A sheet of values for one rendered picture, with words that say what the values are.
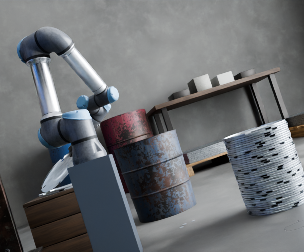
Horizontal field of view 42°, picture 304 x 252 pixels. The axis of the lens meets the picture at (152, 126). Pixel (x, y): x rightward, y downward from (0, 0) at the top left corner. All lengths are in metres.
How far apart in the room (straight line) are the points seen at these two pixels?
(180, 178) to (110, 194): 0.82
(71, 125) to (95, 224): 0.42
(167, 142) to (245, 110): 3.26
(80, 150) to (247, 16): 4.50
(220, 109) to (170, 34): 1.23
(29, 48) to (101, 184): 0.70
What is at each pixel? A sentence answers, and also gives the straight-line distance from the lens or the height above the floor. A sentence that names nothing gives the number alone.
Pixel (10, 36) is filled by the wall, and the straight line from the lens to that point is 5.43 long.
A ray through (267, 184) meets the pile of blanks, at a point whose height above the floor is 0.13.
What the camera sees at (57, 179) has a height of 0.42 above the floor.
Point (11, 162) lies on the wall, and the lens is 5.16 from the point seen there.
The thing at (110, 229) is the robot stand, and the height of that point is 0.16.
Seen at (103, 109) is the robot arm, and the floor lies 0.69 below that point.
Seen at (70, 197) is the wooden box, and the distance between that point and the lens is 2.09.
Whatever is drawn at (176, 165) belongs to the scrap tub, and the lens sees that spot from 2.37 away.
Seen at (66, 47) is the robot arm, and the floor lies 0.97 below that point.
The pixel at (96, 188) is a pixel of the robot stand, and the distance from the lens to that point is 1.64.
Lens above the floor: 0.43
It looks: 3 degrees up
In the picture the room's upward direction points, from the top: 18 degrees counter-clockwise
